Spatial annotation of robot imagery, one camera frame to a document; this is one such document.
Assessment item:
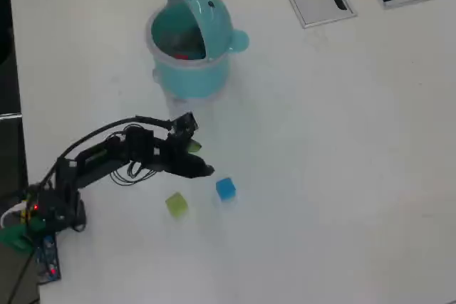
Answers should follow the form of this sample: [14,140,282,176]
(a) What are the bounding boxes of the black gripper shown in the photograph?
[152,134,216,179]

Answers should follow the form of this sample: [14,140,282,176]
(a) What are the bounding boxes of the blue lego block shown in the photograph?
[215,177,238,202]

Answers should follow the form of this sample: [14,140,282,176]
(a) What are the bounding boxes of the green lego block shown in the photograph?
[165,192,190,219]

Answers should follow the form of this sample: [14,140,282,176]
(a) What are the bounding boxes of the teal whale-shaped bin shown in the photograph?
[145,0,250,105]

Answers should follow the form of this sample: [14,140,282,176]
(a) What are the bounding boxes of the blue circuit board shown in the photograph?
[33,234,62,285]

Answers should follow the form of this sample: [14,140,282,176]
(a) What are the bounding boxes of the black cabinet with metal edge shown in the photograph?
[0,113,29,194]

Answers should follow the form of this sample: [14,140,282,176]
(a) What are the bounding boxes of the green table clamp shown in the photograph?
[0,224,47,255]

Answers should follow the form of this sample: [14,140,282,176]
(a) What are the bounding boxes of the black camera cable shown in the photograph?
[37,114,175,191]

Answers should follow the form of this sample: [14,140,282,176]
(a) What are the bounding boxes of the thin black servo wires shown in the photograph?
[109,159,157,187]

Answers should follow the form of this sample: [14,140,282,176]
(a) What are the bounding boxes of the white cable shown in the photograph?
[0,202,28,229]

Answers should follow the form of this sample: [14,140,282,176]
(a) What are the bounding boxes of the black power cable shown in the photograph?
[9,256,36,304]

